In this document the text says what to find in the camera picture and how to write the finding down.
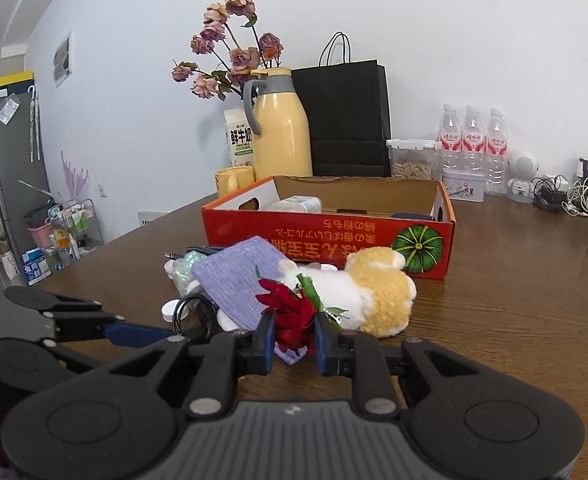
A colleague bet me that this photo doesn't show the metal storage trolley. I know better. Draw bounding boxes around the metal storage trolley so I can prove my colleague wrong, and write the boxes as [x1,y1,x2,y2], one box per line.
[24,197,105,272]

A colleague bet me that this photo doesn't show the orange cardboard box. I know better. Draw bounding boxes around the orange cardboard box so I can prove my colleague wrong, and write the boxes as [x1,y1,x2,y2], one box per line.
[201,175,457,281]

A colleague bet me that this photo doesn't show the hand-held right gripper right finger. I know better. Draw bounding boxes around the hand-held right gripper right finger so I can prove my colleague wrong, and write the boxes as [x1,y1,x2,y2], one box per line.
[314,312,481,417]

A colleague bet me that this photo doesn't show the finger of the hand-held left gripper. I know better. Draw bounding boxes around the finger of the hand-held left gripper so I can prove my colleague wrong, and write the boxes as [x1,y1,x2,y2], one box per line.
[54,344,117,377]
[48,299,175,348]

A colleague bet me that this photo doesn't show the yellow thermos jug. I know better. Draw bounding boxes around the yellow thermos jug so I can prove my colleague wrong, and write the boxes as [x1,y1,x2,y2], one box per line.
[243,67,315,181]

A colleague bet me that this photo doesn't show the white wall vent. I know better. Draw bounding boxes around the white wall vent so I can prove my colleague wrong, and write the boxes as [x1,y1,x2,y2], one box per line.
[54,32,73,85]

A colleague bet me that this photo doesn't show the iridescent plastic item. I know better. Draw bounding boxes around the iridescent plastic item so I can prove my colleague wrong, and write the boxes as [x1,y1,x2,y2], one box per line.
[164,251,209,297]

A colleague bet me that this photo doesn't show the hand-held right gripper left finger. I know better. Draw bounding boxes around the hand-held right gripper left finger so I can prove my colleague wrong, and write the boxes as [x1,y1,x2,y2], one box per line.
[102,312,277,418]

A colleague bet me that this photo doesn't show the black paper bag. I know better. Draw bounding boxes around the black paper bag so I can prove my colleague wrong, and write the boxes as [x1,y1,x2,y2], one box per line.
[291,31,392,178]

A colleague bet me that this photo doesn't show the purple flower wall sticker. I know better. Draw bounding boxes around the purple flower wall sticker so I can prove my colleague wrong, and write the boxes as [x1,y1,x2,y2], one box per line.
[60,150,90,202]

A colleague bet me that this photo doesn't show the white robot toy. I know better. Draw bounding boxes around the white robot toy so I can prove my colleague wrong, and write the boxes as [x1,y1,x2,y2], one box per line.
[506,152,540,204]

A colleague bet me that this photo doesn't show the yellow mug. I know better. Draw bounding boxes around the yellow mug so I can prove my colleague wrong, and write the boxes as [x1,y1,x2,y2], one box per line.
[215,166,256,199]

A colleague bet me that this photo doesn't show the clear plastic food container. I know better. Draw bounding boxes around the clear plastic food container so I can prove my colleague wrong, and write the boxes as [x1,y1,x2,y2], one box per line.
[386,138,443,181]

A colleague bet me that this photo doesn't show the grey refrigerator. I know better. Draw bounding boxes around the grey refrigerator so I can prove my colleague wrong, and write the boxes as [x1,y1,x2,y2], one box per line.
[0,85,52,273]

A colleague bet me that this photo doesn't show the dried pink rose bouquet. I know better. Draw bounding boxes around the dried pink rose bouquet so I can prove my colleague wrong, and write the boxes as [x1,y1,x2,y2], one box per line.
[171,0,285,103]

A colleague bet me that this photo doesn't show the white printed tin box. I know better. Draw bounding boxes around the white printed tin box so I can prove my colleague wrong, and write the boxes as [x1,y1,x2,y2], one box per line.
[442,167,486,202]

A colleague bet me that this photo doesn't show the yellow and black box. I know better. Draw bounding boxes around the yellow and black box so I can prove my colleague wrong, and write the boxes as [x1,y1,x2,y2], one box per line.
[0,72,34,95]

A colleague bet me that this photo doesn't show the blue printed carton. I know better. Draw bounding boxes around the blue printed carton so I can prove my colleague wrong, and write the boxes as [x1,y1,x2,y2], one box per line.
[22,255,53,287]

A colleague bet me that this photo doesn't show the white milk carton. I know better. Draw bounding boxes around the white milk carton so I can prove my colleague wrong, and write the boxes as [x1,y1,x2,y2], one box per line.
[224,107,257,168]

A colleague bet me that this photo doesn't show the pink plastic bin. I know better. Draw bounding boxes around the pink plastic bin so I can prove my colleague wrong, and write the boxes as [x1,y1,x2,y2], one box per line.
[28,222,55,249]

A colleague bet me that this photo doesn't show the white charger cable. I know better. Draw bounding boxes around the white charger cable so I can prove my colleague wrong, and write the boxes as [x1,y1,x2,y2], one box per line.
[564,177,588,218]

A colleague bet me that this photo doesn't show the white and tan plush dog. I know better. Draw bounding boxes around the white and tan plush dog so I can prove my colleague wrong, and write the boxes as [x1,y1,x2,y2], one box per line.
[276,247,417,337]

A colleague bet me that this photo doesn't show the water bottle with red label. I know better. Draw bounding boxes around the water bottle with red label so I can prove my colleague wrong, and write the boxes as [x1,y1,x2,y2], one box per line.
[461,105,486,173]
[440,103,463,172]
[484,107,509,197]

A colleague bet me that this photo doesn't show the clear plastic bag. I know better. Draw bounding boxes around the clear plastic bag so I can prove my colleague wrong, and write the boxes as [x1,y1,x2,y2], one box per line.
[0,97,22,124]

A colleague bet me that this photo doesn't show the purple striped cloth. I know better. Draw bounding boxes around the purple striped cloth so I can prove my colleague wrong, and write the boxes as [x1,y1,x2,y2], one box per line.
[191,236,309,366]

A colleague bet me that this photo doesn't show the red artificial rose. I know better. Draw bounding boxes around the red artificial rose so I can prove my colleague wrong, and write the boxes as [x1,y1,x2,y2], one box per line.
[255,267,349,352]

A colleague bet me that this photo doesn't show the black braided cable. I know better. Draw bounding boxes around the black braided cable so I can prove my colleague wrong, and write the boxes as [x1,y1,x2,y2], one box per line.
[166,245,225,262]

